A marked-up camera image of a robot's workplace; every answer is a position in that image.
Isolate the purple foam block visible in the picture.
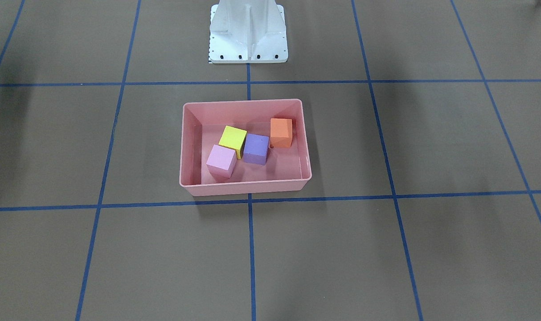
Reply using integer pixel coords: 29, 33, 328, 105
242, 133, 269, 166

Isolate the orange foam block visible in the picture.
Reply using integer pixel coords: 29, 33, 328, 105
270, 118, 293, 148

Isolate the yellow foam block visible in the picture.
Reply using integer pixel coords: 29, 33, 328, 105
218, 125, 247, 159

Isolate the pink foam block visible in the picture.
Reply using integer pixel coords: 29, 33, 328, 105
206, 145, 238, 178

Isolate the pink plastic bin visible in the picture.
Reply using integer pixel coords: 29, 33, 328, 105
179, 99, 312, 197

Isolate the brown paper table cover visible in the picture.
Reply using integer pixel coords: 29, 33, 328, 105
0, 0, 541, 321

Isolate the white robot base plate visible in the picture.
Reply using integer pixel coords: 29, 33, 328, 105
208, 0, 289, 64

